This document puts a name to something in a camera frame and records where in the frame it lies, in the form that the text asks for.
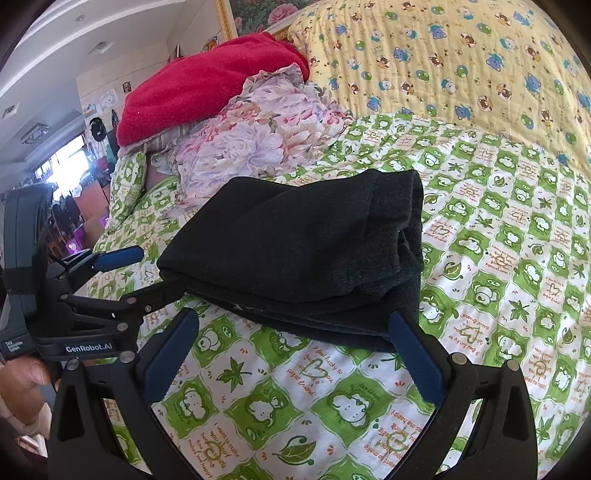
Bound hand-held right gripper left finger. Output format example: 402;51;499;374
48;307;201;480

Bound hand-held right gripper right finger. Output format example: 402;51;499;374
383;311;536;480

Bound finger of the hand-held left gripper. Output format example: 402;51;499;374
48;246;145;287
108;274;197;324

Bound dark pants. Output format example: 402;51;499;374
157;168;426;354

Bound person's left hand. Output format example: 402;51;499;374
0;359;58;407

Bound green print pillow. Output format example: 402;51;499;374
110;150;151;217

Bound pale checked cloth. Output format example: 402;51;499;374
117;122;204;155

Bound square ceiling light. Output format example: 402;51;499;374
21;122;49;145

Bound green checked bed sheet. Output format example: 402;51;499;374
85;113;591;480

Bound pink floral cloth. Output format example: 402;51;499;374
150;62;354;208

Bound red fleece blanket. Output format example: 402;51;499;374
115;33;310;148

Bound floral framed painting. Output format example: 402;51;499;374
217;0;310;42

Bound yellow cartoon print quilt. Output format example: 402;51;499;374
287;0;591;178

